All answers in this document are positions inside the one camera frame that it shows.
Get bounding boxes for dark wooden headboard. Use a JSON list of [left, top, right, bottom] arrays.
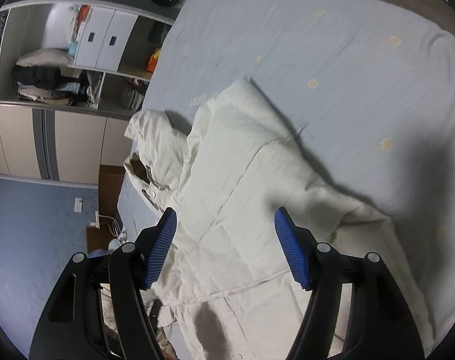
[[86, 165, 125, 253]]

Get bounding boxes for folded clothes pile on shelf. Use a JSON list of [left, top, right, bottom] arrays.
[[12, 48, 86, 105]]

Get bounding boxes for beige wardrobe sliding door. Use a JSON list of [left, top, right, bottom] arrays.
[[0, 104, 131, 185]]

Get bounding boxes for orange yellow box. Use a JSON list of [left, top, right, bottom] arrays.
[[146, 48, 161, 73]]

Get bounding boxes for light blue bed sheet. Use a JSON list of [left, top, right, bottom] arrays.
[[116, 0, 455, 360]]

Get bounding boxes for white drawer unit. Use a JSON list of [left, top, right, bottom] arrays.
[[74, 6, 138, 72]]

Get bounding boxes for white puffer jacket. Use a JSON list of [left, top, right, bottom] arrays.
[[124, 79, 433, 359]]

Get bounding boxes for white power strip with cables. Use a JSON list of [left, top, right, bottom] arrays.
[[89, 211, 122, 239]]

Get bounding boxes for open wardrobe with shelves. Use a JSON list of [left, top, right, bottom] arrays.
[[0, 0, 171, 119]]

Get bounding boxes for white wall socket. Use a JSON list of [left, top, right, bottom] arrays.
[[74, 197, 83, 213]]

